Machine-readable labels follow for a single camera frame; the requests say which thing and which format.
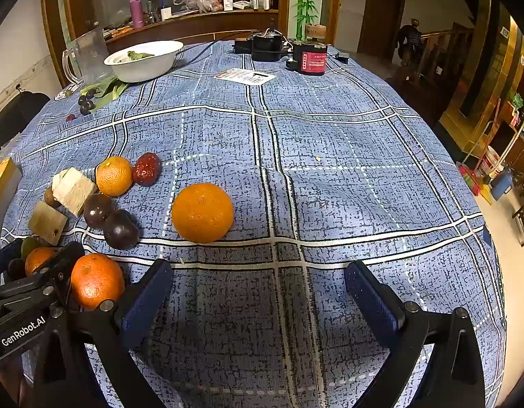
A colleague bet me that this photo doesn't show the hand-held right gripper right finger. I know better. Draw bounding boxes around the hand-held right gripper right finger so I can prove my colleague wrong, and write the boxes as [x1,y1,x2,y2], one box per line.
[345,259,486,408]

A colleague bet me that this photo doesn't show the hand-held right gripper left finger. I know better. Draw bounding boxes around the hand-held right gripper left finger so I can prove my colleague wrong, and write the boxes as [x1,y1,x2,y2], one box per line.
[32,258,174,408]

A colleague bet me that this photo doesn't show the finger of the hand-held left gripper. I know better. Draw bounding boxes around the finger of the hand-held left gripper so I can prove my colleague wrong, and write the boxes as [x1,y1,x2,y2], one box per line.
[0,238,24,283]
[31,241,86,284]

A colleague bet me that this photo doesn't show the medium orange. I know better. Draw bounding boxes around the medium orange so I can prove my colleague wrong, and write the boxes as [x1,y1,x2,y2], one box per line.
[24,246,56,276]
[70,253,126,310]

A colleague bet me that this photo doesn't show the dark purple passion fruit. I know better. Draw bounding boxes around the dark purple passion fruit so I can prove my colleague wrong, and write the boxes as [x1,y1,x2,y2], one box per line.
[103,209,140,250]
[83,194,114,229]

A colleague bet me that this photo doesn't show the pale wooden block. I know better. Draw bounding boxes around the pale wooden block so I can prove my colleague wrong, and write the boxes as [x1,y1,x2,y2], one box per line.
[29,201,69,246]
[52,168,98,217]

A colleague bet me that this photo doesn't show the yellow rimmed white tray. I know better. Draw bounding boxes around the yellow rimmed white tray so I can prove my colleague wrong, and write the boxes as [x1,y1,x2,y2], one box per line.
[0,157,23,243]

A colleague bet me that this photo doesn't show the small orange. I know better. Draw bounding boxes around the small orange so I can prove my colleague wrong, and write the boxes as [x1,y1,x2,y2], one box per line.
[96,156,133,197]

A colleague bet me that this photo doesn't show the large orange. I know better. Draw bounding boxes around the large orange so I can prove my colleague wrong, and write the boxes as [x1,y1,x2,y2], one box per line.
[171,182,234,244]

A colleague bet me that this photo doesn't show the large red jujube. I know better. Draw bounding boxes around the large red jujube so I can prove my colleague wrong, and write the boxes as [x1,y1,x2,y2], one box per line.
[132,152,162,187]

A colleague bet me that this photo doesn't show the blue plaid tablecloth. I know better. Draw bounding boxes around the blue plaid tablecloth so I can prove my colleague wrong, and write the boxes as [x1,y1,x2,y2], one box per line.
[0,36,507,408]

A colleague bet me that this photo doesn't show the black sofa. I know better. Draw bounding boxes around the black sofa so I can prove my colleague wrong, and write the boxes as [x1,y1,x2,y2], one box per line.
[0,91,51,166]

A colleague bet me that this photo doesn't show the blue bin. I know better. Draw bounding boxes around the blue bin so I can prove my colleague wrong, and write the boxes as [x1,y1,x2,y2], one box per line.
[491,172,513,201]

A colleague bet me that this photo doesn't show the loose green leaves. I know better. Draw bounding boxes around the loose green leaves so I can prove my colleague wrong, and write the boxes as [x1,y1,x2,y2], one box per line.
[81,75,129,109]

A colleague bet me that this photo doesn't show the white bucket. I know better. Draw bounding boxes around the white bucket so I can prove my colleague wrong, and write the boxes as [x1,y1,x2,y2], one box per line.
[479,145,510,178]

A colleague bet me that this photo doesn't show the clear plastic pitcher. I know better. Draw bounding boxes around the clear plastic pitcher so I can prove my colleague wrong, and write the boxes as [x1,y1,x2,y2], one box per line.
[62,28,114,87]

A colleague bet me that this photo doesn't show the white bowl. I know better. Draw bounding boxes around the white bowl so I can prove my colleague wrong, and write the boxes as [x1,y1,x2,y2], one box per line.
[103,40,185,83]

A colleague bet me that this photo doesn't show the white printed card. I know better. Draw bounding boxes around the white printed card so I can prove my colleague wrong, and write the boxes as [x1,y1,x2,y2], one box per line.
[214,68,277,87]

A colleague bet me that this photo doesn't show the red labelled dark jar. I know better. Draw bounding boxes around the red labelled dark jar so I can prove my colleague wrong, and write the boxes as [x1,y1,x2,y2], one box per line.
[286,41,329,77]

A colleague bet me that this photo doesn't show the pink bottle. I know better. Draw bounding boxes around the pink bottle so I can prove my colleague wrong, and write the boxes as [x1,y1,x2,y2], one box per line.
[129,0,144,29]

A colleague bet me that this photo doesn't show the wooden counter cabinet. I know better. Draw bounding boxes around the wooden counter cabinet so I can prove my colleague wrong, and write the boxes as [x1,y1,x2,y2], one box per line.
[41,0,292,88]

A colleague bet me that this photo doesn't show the black electrical device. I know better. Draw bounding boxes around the black electrical device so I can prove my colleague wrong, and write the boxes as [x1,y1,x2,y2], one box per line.
[233,27,292,63]

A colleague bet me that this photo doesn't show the brown wooden door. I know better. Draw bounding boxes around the brown wooden door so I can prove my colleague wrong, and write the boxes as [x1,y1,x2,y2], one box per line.
[358,0,407,58]

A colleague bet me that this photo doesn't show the clear plastic bag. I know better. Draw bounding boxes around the clear plastic bag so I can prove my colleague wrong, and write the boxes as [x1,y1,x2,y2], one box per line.
[173,0,224,13]

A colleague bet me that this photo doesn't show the long handled broom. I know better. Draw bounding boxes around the long handled broom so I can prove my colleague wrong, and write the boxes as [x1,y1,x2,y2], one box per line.
[483,113,524,198]

